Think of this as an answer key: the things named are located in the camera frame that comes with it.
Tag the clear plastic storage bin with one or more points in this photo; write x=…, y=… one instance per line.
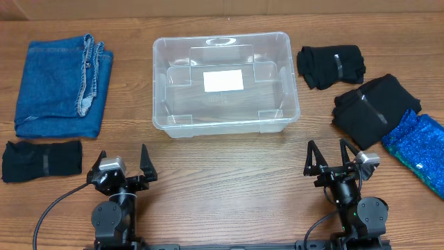
x=267, y=104

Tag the blue sparkly fabric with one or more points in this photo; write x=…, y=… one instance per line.
x=417, y=142

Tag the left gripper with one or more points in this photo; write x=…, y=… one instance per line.
x=122, y=180

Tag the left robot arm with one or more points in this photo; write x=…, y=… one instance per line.
x=114, y=220

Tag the white label in bin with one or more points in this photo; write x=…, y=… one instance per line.
x=223, y=81

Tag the blue denim jeans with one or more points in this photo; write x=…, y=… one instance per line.
x=64, y=89

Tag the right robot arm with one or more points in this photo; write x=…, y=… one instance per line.
x=363, y=219

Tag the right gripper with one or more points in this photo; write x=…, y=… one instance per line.
x=331, y=173

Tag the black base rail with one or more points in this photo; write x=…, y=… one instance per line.
x=298, y=245

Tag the large black cloth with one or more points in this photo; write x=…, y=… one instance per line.
x=373, y=110

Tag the small black cloth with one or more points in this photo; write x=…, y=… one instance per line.
x=24, y=161

